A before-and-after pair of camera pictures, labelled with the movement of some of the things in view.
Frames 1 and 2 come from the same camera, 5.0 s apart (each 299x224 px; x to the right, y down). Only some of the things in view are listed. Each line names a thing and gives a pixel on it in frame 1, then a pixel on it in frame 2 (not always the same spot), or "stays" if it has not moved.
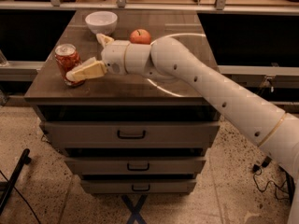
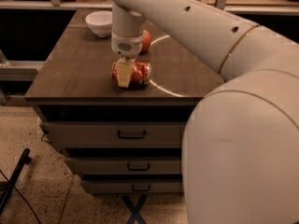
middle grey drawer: x=135 y=164 stays
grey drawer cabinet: x=124 y=133 stays
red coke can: x=68 y=60 → x=140 y=74
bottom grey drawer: x=138 y=186 stays
